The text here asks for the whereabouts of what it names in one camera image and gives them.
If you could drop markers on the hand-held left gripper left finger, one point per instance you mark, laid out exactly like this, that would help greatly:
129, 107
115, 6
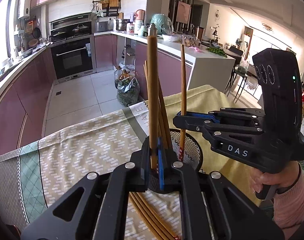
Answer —
139, 170

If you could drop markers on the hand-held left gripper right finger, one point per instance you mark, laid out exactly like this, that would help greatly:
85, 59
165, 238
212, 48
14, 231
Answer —
162, 170

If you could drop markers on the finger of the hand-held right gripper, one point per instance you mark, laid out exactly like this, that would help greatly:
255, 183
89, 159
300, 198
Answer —
232, 112
192, 124

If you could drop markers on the black mesh utensil holder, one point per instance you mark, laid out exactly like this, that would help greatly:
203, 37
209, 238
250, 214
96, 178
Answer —
192, 150

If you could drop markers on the bundle of wooden chopsticks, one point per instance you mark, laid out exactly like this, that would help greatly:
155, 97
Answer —
147, 212

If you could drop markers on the single wooden chopstick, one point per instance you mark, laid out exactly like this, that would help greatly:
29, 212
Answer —
152, 92
183, 80

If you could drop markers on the person's right forearm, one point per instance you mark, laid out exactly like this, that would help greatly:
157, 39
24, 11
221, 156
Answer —
292, 205

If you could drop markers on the person's right hand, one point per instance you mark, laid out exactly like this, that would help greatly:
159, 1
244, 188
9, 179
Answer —
287, 178

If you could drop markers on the hanging plastic bag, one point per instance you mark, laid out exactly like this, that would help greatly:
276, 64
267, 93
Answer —
242, 66

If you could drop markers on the pink peninsula base cabinet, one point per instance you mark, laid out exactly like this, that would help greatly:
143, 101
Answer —
172, 75

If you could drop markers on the beige and teal patterned tablecloth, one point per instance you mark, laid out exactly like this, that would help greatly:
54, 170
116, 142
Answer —
91, 142

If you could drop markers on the tall white appliance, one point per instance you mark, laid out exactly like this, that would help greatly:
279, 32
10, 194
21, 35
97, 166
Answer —
247, 43

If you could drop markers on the black dining chair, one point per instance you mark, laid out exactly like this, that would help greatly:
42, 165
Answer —
235, 51

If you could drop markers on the pile of leafy greens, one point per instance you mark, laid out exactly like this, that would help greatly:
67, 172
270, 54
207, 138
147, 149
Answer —
217, 51

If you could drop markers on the ceiling chandelier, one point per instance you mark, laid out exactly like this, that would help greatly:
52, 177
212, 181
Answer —
268, 27

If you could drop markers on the plastic bag of greens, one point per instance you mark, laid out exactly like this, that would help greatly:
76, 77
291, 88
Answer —
128, 93

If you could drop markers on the clear food jar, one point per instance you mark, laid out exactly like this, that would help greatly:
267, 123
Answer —
192, 42

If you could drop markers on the brown tumbler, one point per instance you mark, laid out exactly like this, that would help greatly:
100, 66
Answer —
200, 33

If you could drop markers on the plastic oil bottle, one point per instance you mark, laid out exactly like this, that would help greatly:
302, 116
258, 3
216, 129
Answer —
118, 77

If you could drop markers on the white bowl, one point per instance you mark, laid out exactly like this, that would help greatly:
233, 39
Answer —
170, 38

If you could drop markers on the green appliance under plastic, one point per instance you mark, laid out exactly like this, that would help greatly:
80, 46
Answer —
162, 23

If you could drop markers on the floor drain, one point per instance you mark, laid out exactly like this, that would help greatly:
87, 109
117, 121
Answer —
58, 93

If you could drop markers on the narrow pink base cabinet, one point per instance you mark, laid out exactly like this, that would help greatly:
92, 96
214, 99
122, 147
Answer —
104, 51

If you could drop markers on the dark slatted partition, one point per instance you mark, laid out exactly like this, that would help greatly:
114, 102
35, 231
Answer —
172, 7

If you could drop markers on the pink electric kettle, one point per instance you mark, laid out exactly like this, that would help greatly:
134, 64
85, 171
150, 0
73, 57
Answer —
139, 15

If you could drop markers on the stainless steel stock pot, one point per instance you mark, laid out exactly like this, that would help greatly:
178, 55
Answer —
121, 25

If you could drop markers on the black built-in oven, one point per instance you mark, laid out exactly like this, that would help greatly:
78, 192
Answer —
73, 57

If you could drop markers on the long pink base cabinet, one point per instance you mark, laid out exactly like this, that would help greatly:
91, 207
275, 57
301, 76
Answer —
21, 92

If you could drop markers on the wooden cutting board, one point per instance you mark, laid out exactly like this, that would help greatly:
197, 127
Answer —
113, 2

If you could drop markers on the black pot with glass lid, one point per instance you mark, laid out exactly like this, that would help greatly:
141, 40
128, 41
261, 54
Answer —
79, 29
59, 34

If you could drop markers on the black range hood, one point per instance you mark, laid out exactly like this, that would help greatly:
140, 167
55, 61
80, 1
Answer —
70, 21

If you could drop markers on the hanging black frying pan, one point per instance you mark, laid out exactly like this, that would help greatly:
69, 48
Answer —
36, 32

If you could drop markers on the kitchen window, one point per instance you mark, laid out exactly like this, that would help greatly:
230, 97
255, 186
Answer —
4, 25

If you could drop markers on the white water heater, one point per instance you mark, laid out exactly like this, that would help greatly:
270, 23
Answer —
24, 5

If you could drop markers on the round wall clock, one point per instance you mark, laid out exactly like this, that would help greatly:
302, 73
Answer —
217, 15

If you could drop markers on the framed wall picture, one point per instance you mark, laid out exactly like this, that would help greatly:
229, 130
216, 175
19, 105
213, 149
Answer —
183, 12

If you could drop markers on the black wall rack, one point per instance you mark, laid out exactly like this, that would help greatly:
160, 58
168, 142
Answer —
111, 11

